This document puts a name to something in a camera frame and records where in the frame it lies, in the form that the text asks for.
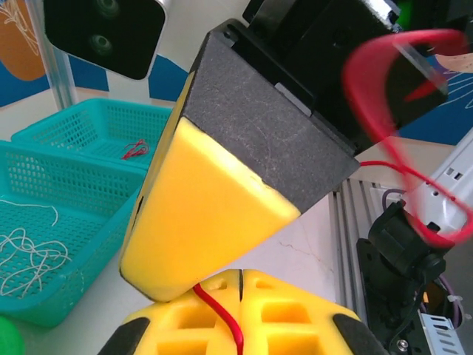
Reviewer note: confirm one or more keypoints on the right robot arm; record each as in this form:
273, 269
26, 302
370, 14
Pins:
399, 236

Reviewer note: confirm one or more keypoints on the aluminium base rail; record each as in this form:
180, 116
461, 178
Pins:
351, 222

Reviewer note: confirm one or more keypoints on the teal plastic basket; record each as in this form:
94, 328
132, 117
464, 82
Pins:
74, 125
92, 192

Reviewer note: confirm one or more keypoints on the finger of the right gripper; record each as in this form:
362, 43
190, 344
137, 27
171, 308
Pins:
207, 207

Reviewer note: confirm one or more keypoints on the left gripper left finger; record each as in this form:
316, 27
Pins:
162, 316

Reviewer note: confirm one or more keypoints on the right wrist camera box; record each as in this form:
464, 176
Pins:
103, 37

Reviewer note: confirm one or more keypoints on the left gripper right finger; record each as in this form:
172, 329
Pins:
251, 314

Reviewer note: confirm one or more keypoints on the aluminium frame post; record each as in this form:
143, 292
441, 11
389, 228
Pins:
61, 81

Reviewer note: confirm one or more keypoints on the green plastic basket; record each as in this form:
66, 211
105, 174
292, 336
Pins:
9, 336

